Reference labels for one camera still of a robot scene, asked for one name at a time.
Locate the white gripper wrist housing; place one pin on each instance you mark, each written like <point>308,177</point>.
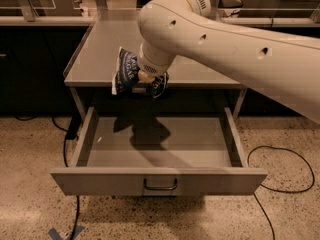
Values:
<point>154,67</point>

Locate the blue kettle chip bag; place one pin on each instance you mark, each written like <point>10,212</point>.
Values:
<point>126,76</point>

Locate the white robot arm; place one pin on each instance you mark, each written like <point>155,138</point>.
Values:
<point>283,67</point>

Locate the grey metal counter cabinet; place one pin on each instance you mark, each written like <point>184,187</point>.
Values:
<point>94,62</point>

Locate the grey open top drawer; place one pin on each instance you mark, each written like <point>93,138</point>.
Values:
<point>116,152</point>

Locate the dark cabinet row behind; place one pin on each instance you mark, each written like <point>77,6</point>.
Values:
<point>36,57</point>

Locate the blue tape floor mark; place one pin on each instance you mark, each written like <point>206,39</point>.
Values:
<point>71,234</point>

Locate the dark metal drawer handle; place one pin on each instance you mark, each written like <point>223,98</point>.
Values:
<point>159,185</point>

